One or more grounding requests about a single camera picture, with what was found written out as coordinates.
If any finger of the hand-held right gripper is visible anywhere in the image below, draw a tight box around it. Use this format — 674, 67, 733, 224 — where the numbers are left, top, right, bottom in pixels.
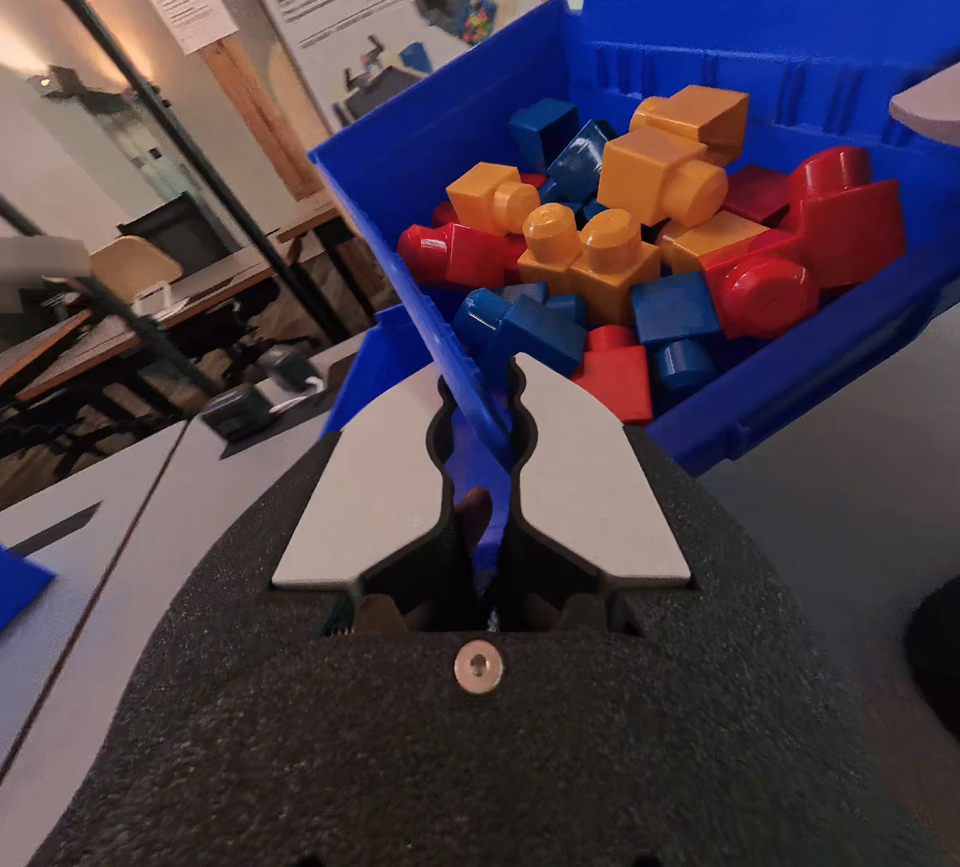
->
888, 66, 960, 148

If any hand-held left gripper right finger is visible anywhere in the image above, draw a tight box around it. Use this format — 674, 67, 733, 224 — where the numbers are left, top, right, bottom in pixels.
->
508, 353, 693, 591

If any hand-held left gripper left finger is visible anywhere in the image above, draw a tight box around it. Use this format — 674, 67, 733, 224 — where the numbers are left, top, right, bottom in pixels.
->
271, 366, 459, 592

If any blue plastic storage bin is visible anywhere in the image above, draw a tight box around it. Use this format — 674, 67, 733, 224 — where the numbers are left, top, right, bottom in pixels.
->
322, 303, 451, 437
307, 0, 960, 478

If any pile of mega blocks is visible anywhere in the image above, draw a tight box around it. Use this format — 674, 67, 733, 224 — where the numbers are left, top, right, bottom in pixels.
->
396, 84, 907, 426

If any black power adapter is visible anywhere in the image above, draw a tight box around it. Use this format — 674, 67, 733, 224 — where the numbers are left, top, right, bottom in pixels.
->
257, 344, 318, 393
199, 385, 276, 444

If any wooden desk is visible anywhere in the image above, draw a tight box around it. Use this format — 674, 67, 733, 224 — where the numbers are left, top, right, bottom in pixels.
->
0, 192, 357, 405

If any blue flat plastic piece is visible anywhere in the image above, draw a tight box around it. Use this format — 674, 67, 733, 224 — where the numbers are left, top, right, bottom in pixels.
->
0, 543, 58, 636

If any dark round object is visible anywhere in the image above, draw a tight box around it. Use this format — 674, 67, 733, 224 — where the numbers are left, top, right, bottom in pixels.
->
903, 580, 960, 717

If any wooden post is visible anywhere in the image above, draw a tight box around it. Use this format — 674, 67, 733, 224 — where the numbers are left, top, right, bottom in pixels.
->
171, 0, 325, 202

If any black metal frame pole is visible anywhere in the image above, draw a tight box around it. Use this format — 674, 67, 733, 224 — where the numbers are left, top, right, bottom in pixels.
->
0, 0, 376, 345

